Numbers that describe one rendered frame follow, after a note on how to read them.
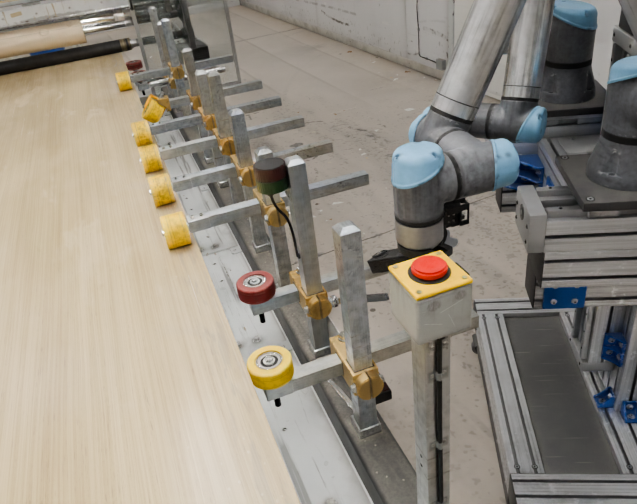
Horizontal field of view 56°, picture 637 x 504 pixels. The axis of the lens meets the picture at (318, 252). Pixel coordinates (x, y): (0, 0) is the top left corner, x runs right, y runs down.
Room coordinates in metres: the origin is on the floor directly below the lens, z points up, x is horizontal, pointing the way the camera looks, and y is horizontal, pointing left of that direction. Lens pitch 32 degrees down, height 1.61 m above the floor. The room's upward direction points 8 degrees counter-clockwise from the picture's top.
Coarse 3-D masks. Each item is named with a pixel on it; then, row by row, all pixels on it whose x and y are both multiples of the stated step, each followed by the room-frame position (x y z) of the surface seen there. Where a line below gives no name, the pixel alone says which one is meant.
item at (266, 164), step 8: (264, 160) 1.04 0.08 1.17; (272, 160) 1.04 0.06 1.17; (280, 160) 1.03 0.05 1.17; (256, 168) 1.01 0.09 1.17; (264, 168) 1.01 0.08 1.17; (272, 168) 1.00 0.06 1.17; (288, 192) 1.03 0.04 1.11; (272, 200) 1.02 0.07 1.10; (288, 224) 1.03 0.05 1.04; (296, 248) 1.03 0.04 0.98; (296, 256) 1.03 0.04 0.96
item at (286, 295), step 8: (368, 264) 1.12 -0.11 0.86; (336, 272) 1.10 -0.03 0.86; (368, 272) 1.10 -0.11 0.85; (384, 272) 1.11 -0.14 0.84; (328, 280) 1.08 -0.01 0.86; (336, 280) 1.08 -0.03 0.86; (280, 288) 1.07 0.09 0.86; (288, 288) 1.07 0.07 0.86; (296, 288) 1.06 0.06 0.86; (328, 288) 1.08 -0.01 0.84; (336, 288) 1.08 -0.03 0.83; (280, 296) 1.04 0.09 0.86; (288, 296) 1.05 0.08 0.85; (296, 296) 1.05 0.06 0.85; (264, 304) 1.03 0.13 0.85; (272, 304) 1.04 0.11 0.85; (280, 304) 1.04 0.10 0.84; (288, 304) 1.05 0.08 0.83; (256, 312) 1.03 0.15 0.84; (264, 312) 1.03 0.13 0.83
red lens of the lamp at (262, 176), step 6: (276, 168) 1.00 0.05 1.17; (282, 168) 1.01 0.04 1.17; (258, 174) 1.00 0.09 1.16; (264, 174) 1.00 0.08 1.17; (270, 174) 1.00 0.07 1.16; (276, 174) 1.00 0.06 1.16; (282, 174) 1.01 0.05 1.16; (258, 180) 1.01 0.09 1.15; (264, 180) 1.00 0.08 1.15; (270, 180) 1.00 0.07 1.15; (276, 180) 1.00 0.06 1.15
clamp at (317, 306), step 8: (296, 280) 1.08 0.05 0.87; (304, 296) 1.02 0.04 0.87; (312, 296) 1.01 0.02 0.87; (320, 296) 1.01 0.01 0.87; (304, 304) 1.02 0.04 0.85; (312, 304) 0.99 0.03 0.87; (320, 304) 1.00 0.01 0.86; (328, 304) 1.00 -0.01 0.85; (312, 312) 0.99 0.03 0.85; (320, 312) 1.00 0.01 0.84; (328, 312) 1.00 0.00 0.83
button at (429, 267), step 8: (424, 256) 0.57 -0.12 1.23; (432, 256) 0.56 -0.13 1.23; (416, 264) 0.55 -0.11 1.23; (424, 264) 0.55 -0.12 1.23; (432, 264) 0.55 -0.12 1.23; (440, 264) 0.55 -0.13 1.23; (416, 272) 0.54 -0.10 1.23; (424, 272) 0.53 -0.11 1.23; (432, 272) 0.53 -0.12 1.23; (440, 272) 0.53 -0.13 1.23
